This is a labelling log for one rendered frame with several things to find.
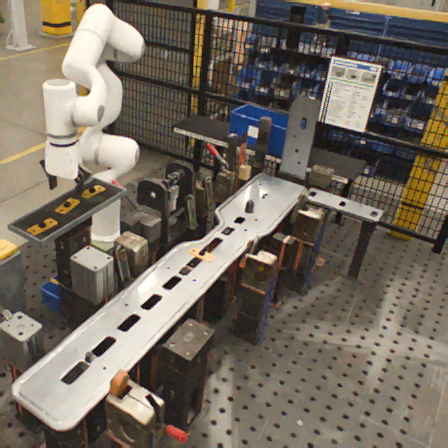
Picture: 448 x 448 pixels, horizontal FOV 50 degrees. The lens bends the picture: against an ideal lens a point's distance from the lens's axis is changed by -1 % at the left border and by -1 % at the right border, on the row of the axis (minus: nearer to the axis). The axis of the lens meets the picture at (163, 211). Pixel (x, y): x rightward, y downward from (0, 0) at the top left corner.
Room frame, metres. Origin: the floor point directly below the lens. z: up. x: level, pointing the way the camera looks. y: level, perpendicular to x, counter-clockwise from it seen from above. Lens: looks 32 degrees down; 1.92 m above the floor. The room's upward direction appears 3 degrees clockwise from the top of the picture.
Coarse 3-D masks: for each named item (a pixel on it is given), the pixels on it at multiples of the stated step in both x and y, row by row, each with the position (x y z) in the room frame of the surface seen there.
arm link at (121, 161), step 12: (108, 144) 1.63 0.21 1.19; (120, 144) 1.62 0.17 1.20; (132, 144) 1.64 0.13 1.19; (108, 156) 1.60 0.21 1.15; (120, 156) 1.60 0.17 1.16; (132, 156) 1.61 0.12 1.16; (120, 168) 1.60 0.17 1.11; (132, 168) 1.62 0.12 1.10; (108, 180) 1.61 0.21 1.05; (120, 180) 1.63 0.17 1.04
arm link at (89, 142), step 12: (108, 48) 1.62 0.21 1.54; (108, 60) 1.65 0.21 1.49; (108, 72) 1.65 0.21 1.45; (108, 84) 1.62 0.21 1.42; (120, 84) 1.66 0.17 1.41; (108, 96) 1.62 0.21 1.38; (120, 96) 1.65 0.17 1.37; (108, 108) 1.62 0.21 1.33; (120, 108) 1.66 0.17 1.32; (108, 120) 1.63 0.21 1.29; (84, 132) 1.65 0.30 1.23; (96, 132) 1.64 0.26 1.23; (84, 144) 1.62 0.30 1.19; (96, 144) 1.63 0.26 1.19; (84, 156) 1.62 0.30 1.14; (96, 156) 1.61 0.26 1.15
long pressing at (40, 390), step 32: (256, 192) 1.67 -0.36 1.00; (288, 192) 1.68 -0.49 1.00; (224, 224) 1.42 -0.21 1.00; (256, 224) 1.44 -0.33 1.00; (192, 256) 1.23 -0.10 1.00; (224, 256) 1.24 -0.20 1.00; (128, 288) 1.06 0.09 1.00; (160, 288) 1.07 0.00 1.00; (192, 288) 1.07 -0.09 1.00; (96, 320) 0.93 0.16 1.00; (160, 320) 0.94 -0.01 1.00; (64, 352) 0.81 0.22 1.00; (128, 352) 0.82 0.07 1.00; (32, 384) 0.71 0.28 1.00; (64, 384) 0.72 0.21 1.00; (96, 384) 0.72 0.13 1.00; (64, 416) 0.64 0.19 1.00
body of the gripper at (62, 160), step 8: (48, 144) 1.22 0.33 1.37; (56, 144) 1.21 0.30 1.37; (64, 144) 1.20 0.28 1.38; (72, 144) 1.21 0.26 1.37; (48, 152) 1.22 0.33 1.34; (56, 152) 1.21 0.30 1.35; (64, 152) 1.20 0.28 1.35; (72, 152) 1.19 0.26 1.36; (80, 152) 1.22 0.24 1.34; (48, 160) 1.22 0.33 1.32; (56, 160) 1.21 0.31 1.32; (64, 160) 1.20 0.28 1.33; (72, 160) 1.19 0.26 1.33; (80, 160) 1.22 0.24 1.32; (48, 168) 1.22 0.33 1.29; (56, 168) 1.21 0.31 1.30; (64, 168) 1.20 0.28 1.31; (72, 168) 1.19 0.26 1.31; (64, 176) 1.20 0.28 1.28; (72, 176) 1.19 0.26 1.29
